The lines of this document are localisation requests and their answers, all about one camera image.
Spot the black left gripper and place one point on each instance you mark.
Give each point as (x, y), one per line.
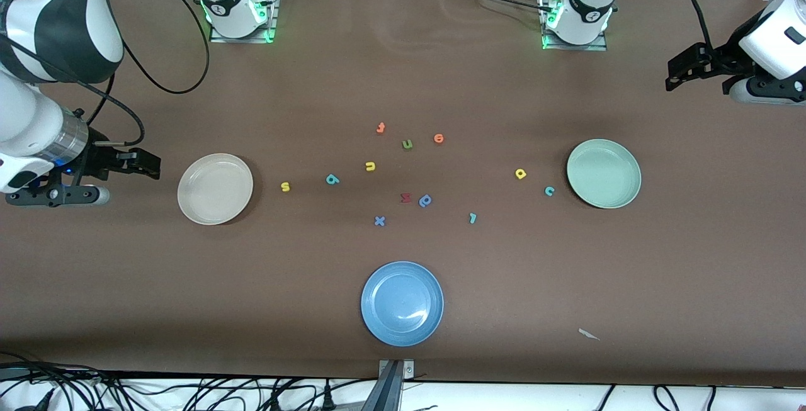
(721, 63)

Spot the black power plug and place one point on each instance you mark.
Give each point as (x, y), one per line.
(327, 399)
(274, 403)

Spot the pale green plate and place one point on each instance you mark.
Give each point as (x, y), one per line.
(603, 174)

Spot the beige brown plate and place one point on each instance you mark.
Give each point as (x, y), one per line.
(214, 189)

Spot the white paper scrap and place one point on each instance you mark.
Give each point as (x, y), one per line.
(587, 333)

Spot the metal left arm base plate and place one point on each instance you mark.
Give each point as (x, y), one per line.
(592, 47)

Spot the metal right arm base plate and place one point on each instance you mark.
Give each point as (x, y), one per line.
(223, 38)

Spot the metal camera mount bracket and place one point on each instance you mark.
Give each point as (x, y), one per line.
(390, 392)

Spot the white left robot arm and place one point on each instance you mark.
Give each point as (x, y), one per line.
(585, 14)

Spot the blue foam letter d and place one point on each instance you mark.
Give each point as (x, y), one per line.
(425, 202)

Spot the blue plate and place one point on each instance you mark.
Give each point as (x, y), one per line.
(402, 304)

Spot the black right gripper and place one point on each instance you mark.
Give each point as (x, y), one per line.
(99, 158)

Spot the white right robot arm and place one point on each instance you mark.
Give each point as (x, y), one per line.
(63, 27)

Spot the brown table cover sheet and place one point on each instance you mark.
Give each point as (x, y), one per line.
(126, 285)

